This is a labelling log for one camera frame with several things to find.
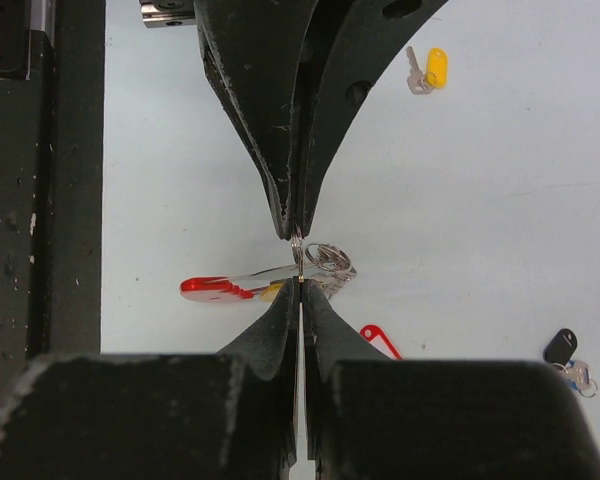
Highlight red handled metal key organiser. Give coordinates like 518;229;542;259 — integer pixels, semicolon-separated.
179;240;357;303

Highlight yellow tagged key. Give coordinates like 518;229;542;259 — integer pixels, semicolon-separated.
406;46;449;95

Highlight red tagged key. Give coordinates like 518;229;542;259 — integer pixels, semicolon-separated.
359;324;403;360

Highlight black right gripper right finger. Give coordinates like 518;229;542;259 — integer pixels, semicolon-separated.
301;281;600;479

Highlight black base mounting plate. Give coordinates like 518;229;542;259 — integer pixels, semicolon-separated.
0;0;106;381

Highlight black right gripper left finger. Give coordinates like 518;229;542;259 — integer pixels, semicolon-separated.
0;279;300;479

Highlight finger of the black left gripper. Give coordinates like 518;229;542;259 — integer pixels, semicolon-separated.
194;1;316;240
293;1;445;237

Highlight black and blue tagged keys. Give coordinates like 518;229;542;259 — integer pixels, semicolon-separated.
542;328;599;398

